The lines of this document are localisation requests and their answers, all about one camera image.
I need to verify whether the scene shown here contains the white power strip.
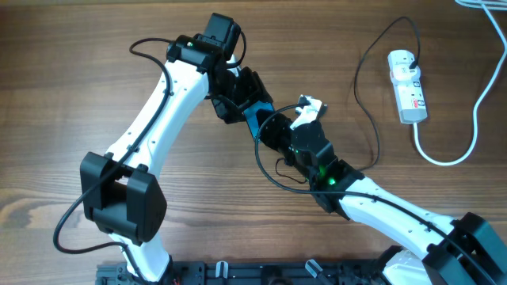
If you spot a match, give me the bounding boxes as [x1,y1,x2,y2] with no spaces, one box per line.
[387,50,428,124]

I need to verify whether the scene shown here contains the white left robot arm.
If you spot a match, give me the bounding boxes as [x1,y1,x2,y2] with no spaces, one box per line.
[80,13,273,284]

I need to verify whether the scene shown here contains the white power strip cord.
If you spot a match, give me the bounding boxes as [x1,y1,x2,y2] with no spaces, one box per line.
[413,0,507,167]

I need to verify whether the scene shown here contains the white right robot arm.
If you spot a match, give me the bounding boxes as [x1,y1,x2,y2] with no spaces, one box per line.
[254,112,506,284]

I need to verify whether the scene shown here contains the white charger adapter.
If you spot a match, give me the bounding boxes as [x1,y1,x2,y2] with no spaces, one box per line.
[390,64,421,85]

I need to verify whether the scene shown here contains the blue Galaxy smartphone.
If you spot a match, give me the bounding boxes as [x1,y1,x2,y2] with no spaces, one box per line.
[243,101,275,139]

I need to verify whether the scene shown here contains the black charger cable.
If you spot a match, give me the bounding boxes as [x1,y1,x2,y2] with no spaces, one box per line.
[352,16,421,172]

